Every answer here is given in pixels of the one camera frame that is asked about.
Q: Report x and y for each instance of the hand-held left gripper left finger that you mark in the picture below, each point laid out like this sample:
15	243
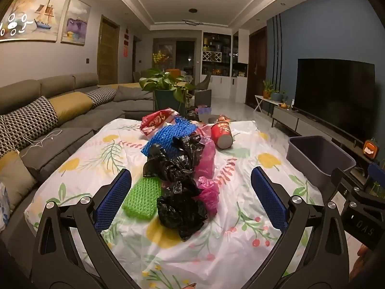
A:
115	198

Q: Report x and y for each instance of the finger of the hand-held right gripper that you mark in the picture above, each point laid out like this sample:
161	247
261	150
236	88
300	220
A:
338	183
377	173

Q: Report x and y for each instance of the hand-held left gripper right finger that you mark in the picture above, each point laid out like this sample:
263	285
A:
267	198

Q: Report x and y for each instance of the green foam net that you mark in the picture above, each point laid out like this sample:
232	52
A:
143	197

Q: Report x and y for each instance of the grey plastic bin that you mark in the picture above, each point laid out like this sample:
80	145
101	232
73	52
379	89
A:
315	156

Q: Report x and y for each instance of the magenta plastic bag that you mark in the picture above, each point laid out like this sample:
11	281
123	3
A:
210	194

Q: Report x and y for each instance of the black plastic bag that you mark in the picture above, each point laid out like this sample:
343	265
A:
174	162
183	213

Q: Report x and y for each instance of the pink plastic bag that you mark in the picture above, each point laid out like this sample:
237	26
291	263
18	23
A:
208	156

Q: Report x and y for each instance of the red cup with gold lid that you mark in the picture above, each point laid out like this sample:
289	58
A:
221	132

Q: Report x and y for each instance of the blue foam net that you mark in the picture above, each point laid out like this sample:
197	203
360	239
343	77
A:
168	135

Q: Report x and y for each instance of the red white plastic bag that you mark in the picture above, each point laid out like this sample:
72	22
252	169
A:
155	122

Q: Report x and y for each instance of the person's right hand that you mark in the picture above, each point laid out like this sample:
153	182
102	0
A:
364	259

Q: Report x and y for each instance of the person's left hand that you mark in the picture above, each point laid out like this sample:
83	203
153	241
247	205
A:
187	286

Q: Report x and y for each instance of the floral tablecloth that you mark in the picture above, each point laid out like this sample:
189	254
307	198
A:
90	156

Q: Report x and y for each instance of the grey television stand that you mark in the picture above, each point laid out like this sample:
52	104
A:
288	120

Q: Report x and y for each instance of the black television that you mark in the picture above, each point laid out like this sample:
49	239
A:
334	96

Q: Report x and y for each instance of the grey sofa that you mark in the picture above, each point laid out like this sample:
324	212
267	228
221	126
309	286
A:
78	117

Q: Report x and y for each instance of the dark coffee table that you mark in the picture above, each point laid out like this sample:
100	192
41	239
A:
210	118

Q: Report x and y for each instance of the white side table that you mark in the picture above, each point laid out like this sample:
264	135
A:
264	99

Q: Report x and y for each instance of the yellow cushion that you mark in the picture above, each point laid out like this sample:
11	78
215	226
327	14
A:
72	105

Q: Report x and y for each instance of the brown cushion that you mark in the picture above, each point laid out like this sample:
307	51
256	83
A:
15	177

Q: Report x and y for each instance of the plant in blue pot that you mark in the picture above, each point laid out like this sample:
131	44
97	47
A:
276	95

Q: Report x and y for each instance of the small black white patterned cushion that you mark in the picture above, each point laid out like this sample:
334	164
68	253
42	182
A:
100	96

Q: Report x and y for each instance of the plant in orange pot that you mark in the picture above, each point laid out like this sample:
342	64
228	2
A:
267	91

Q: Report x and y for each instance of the purple container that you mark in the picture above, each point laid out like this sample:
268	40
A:
203	110

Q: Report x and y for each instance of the blue white printed cloth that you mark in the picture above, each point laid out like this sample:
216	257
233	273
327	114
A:
3	204

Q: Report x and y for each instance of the large potted green plant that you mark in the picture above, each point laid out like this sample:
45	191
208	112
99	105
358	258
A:
165	93

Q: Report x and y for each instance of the large black white patterned cushion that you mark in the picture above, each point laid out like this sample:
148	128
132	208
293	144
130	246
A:
27	120

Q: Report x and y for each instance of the grey chair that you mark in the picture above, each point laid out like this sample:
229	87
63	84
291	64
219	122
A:
204	87

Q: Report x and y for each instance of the dark wooden door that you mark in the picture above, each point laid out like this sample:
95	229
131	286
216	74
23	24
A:
256	66

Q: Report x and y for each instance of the orange chair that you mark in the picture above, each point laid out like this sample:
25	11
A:
173	72

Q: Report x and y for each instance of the white display cabinet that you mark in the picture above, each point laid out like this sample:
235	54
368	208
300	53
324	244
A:
222	66

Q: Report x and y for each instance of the yellow flowers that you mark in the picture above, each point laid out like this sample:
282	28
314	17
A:
159	57

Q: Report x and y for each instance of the light wooden door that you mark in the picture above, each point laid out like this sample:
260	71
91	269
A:
108	51

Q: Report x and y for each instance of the purple painting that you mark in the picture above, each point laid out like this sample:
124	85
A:
75	21

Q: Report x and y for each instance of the sailboat painting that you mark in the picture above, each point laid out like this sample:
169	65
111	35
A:
39	12

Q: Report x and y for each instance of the red wall hangings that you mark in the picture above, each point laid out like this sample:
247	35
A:
126	43

